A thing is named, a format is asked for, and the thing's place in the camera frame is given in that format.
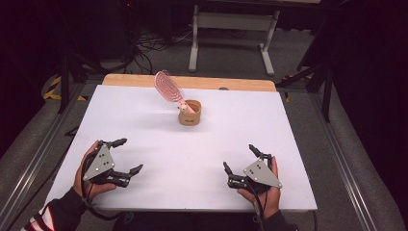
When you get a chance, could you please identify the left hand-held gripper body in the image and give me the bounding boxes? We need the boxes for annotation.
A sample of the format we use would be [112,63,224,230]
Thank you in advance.
[82,140,133,189]

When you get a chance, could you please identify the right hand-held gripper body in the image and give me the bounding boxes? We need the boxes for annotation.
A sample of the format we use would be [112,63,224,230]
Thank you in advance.
[226,153,284,195]

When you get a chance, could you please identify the tan holder cup with bunny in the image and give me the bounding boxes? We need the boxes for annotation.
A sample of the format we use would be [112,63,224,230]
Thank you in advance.
[177,99,203,126]

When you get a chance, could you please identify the pink hairbrush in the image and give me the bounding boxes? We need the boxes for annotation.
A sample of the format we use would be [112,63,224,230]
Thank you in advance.
[154,69,196,115]

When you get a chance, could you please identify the person's left hand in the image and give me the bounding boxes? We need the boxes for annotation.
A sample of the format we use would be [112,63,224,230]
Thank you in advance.
[72,140,118,200]

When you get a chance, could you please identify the person's right hand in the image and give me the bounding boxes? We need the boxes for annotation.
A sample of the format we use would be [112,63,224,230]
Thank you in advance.
[237,156,282,219]

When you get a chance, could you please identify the yellow black hazard tape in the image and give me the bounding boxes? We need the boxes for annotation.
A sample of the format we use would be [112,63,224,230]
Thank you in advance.
[281,74,314,104]
[42,75,89,102]

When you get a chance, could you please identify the person's legs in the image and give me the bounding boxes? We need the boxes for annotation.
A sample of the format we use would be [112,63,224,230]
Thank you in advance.
[112,211,262,231]

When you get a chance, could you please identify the black metal stand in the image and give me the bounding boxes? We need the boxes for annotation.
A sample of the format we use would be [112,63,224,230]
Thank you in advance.
[57,52,110,115]
[275,61,335,123]

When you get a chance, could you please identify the right hand-held gripper black cable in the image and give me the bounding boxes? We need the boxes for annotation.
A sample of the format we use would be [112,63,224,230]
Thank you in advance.
[248,184,268,231]

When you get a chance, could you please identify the hand-held gripper black cable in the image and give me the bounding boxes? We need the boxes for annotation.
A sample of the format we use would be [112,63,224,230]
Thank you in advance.
[80,153,124,222]
[248,184,268,231]

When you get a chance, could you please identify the left hand-held gripper black cable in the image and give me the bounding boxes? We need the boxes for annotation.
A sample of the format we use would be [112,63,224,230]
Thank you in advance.
[80,153,124,222]

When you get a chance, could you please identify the aluminium floor rail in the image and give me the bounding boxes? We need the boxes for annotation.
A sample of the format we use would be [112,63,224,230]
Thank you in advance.
[0,83,88,225]
[309,92,381,231]

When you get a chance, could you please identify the bundle of black floor cables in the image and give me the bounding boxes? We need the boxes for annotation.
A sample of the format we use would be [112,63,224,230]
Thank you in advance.
[126,27,193,75]

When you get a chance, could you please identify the grey metal table frame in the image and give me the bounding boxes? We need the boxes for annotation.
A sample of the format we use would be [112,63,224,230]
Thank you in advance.
[188,3,281,77]

